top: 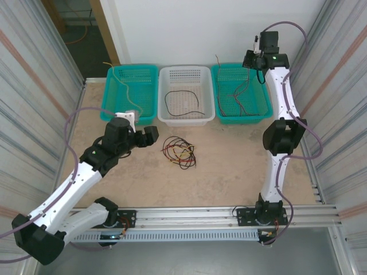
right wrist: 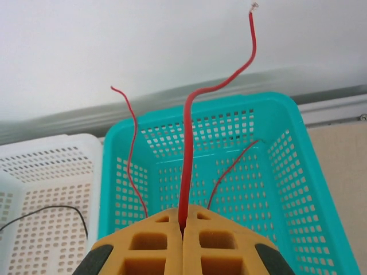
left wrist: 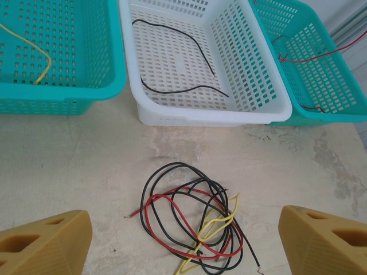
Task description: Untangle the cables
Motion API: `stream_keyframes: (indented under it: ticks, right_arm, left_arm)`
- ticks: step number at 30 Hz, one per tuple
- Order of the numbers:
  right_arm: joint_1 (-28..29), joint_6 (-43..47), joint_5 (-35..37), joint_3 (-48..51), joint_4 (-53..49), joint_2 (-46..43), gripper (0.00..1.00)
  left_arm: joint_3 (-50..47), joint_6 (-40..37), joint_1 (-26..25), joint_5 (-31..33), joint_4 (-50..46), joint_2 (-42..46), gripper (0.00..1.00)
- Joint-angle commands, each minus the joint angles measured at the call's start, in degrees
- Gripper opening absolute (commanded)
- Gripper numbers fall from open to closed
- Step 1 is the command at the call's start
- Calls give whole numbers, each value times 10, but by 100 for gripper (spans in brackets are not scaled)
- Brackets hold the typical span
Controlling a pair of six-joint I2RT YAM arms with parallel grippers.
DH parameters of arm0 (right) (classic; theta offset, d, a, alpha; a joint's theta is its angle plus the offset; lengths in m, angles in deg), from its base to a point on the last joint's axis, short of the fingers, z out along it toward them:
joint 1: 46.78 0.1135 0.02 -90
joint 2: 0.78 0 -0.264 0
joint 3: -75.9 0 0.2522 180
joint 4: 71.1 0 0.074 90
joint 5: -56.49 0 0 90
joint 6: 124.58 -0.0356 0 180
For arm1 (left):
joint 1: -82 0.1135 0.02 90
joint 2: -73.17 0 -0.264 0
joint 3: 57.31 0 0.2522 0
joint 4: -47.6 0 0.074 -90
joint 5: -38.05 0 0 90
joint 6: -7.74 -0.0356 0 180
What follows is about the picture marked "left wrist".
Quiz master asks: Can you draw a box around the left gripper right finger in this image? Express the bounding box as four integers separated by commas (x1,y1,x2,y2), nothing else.
278,205,367,275

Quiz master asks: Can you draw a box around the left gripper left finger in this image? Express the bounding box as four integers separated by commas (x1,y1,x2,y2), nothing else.
0,209,93,275

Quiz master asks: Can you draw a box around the yellow cable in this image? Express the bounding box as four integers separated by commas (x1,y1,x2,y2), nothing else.
176,193,241,275
0,22,53,85

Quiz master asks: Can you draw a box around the red cable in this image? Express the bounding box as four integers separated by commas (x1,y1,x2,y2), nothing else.
271,34,367,64
124,186,244,261
300,104,326,113

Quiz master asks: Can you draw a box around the black cable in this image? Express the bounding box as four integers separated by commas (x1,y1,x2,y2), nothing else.
131,18,216,80
139,74,230,98
139,162,262,272

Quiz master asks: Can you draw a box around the teal plastic basket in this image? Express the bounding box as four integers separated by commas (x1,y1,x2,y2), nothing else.
248,0,367,127
0,0,128,116

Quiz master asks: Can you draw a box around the white plastic basket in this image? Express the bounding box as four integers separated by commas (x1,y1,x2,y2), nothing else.
118,0,293,128

